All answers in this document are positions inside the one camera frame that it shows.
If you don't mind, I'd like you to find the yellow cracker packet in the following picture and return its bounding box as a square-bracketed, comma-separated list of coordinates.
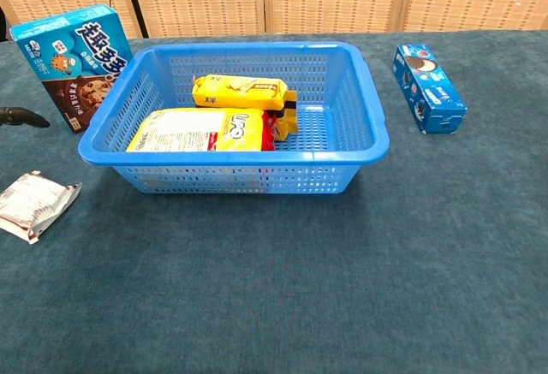
[191, 74, 300, 143]

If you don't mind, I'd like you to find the blue chocolate chip cookie box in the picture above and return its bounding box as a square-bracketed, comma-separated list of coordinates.
[9, 3, 134, 134]

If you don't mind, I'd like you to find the teal carpet table cover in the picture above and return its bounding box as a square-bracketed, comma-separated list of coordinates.
[0, 30, 548, 374]

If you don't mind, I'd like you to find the white foil snack packet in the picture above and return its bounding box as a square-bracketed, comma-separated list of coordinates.
[0, 170, 83, 246]

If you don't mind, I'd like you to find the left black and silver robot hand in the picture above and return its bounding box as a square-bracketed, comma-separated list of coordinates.
[0, 107, 51, 128]

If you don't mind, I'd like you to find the blue plastic mesh basket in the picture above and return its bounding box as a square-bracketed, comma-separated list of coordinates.
[77, 40, 390, 196]

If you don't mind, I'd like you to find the yellow and red noodle pack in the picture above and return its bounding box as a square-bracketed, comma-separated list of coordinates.
[125, 107, 278, 153]

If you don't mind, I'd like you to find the long blue Oreo box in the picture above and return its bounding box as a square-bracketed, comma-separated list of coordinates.
[392, 42, 468, 135]

